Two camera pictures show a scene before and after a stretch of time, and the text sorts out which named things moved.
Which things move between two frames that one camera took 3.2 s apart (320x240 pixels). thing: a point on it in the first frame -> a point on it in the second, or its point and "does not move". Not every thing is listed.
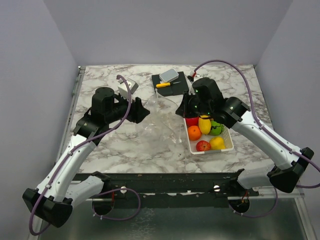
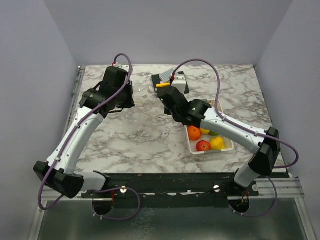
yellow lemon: x=217 y=143 does not move
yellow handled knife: x=165 y=84 does not move
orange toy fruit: x=194 y=132 does not move
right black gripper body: x=199 y=108 -> x=175 y=115
